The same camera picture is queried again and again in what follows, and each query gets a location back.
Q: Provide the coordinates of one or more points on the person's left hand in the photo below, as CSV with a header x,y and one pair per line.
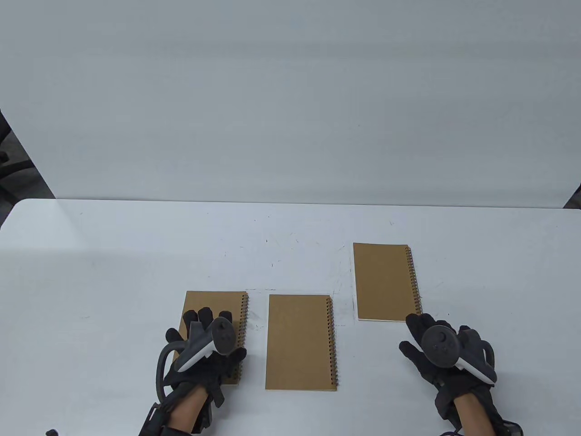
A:
x,y
227,368

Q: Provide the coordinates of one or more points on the person's right hand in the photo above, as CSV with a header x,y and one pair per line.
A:
x,y
426,370

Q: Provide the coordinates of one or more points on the brown spiral notebook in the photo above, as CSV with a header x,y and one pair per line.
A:
x,y
299,345
383,281
213,302

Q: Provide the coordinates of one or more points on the person's left forearm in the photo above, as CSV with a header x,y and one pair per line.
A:
x,y
186,411

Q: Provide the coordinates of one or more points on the person's right forearm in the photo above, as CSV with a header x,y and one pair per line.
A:
x,y
472,418

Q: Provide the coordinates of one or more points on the brown furniture piece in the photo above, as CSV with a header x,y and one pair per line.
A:
x,y
575,200

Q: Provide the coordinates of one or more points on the white backdrop board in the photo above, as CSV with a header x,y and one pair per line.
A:
x,y
290,91

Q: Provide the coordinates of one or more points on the black office chair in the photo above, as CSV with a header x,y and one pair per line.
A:
x,y
9,172

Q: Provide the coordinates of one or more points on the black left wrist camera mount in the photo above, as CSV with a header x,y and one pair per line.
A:
x,y
150,422

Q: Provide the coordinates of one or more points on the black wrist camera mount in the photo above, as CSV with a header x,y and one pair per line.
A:
x,y
510,429
150,422

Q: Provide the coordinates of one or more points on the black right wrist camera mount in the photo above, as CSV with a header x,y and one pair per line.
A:
x,y
510,429

